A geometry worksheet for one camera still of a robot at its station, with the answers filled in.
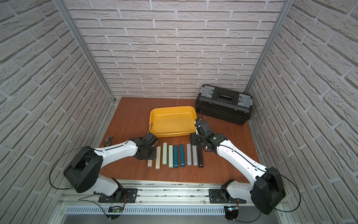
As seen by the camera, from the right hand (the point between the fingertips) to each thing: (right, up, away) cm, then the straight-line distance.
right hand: (196, 136), depth 83 cm
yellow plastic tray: (-16, +9, +24) cm, 30 cm away
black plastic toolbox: (+24, +19, +11) cm, 33 cm away
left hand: (-27, -13, +6) cm, 31 cm away
